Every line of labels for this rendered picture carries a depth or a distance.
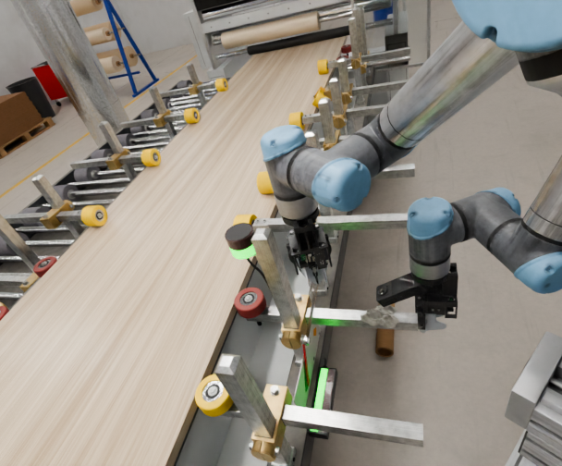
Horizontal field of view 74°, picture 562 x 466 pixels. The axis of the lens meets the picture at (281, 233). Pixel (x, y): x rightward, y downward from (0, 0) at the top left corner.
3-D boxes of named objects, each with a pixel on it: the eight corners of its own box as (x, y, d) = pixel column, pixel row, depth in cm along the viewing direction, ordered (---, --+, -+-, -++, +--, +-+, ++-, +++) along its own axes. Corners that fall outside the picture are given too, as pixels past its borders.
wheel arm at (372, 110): (412, 107, 154) (412, 98, 152) (412, 110, 151) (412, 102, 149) (297, 122, 171) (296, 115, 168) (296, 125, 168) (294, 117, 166)
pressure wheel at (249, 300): (276, 312, 104) (266, 286, 97) (269, 337, 99) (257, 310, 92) (250, 312, 107) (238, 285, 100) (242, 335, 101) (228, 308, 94)
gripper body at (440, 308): (457, 322, 77) (458, 282, 70) (412, 320, 80) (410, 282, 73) (453, 293, 83) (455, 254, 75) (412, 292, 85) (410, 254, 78)
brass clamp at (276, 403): (295, 398, 82) (290, 386, 79) (280, 464, 72) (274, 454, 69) (269, 394, 84) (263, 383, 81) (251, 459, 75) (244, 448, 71)
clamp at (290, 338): (312, 306, 100) (309, 294, 97) (302, 350, 90) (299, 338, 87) (293, 305, 102) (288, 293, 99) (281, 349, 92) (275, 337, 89)
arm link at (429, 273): (409, 266, 70) (409, 238, 76) (409, 283, 73) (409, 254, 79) (452, 266, 68) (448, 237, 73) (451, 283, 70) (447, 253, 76)
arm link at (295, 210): (272, 185, 70) (314, 174, 69) (277, 204, 72) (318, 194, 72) (275, 206, 64) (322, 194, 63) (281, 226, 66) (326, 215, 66)
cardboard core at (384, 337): (394, 296, 187) (393, 348, 166) (395, 306, 192) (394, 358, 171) (378, 295, 190) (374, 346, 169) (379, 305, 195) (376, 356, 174)
